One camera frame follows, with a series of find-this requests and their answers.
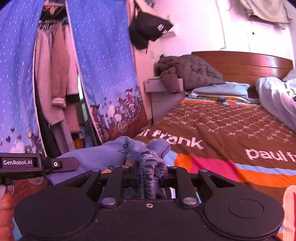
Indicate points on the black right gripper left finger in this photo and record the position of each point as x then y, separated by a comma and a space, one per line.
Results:
66, 208

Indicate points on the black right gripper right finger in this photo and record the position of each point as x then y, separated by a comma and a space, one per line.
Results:
229, 208

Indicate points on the purple patterned pants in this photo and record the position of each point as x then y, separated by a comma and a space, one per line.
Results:
150, 160

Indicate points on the person's left hand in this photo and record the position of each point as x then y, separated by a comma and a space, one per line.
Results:
6, 217

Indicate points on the blue wardrobe curtain left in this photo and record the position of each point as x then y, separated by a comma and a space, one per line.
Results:
20, 131

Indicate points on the blue wardrobe curtain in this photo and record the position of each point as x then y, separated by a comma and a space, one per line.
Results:
20, 131
106, 68

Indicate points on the colourful paul frank bedsheet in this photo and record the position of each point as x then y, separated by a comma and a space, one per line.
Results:
239, 141

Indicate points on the pink quilted jacket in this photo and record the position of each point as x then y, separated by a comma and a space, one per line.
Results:
64, 70

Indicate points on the grey crumpled duvet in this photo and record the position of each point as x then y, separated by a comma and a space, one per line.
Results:
278, 98

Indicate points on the light blue pillow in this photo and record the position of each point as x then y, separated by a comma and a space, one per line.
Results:
226, 88

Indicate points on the beige fleece coat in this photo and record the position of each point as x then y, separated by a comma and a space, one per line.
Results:
52, 114

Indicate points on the grey bedside cabinet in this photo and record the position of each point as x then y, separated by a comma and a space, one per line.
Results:
162, 101

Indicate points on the wooden headboard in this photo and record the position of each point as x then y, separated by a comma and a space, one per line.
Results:
245, 67

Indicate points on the white pillow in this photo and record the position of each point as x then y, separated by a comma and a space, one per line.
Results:
290, 76

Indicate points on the brown quilted jacket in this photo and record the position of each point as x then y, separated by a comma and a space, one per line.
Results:
193, 70

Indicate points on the blue wardrobe curtain right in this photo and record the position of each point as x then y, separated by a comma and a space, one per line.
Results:
106, 68

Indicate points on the black hanging bag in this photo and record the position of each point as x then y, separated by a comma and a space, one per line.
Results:
146, 27

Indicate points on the beige cloth on wall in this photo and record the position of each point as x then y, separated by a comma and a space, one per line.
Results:
269, 11

